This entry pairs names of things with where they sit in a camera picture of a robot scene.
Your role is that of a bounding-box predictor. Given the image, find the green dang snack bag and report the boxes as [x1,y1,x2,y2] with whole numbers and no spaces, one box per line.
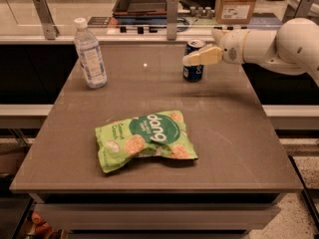
[95,111,197,173]

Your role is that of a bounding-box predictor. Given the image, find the blue pepsi can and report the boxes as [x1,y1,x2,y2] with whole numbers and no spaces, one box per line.
[182,39,205,82]

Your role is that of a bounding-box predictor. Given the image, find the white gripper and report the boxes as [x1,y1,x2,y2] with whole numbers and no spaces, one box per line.
[182,29,249,66]

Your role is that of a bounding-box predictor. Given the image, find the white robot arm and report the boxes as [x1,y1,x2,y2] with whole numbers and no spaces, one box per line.
[182,18,319,86]

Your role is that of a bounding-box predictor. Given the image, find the orange toy under table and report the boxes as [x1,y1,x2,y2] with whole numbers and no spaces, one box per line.
[30,211,54,239]

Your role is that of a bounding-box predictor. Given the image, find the dark tray bin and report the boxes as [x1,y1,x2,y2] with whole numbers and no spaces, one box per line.
[113,0,166,18]

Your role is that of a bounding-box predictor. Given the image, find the cardboard box with label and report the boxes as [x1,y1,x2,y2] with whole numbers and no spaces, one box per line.
[214,0,256,24]

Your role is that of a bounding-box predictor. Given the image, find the left metal glass bracket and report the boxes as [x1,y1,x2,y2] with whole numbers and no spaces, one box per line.
[32,0,60,40]

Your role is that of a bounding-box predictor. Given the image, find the right metal glass bracket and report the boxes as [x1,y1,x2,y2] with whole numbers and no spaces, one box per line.
[282,0,317,23]

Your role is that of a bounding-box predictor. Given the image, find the clear plastic water bottle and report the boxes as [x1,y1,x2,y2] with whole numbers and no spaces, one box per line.
[74,18,107,89]

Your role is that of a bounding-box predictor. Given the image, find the middle metal glass bracket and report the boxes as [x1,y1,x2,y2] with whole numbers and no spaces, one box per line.
[166,0,178,41]

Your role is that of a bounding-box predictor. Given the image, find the metal glass bracket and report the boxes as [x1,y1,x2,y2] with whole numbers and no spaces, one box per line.
[32,0,60,40]
[282,0,317,23]
[166,0,178,41]

